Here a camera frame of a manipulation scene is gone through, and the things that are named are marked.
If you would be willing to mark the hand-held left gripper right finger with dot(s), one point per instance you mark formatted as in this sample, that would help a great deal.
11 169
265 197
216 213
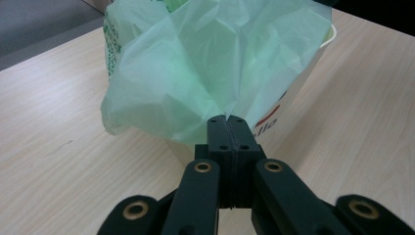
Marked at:
243 140

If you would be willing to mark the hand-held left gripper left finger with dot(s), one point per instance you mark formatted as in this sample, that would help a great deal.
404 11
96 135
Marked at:
221 140

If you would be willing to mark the cream smiley-face bin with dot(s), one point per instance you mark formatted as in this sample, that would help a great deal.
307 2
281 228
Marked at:
297 94

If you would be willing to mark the green plastic bag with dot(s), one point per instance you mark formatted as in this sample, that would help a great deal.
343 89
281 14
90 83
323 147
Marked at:
195 65

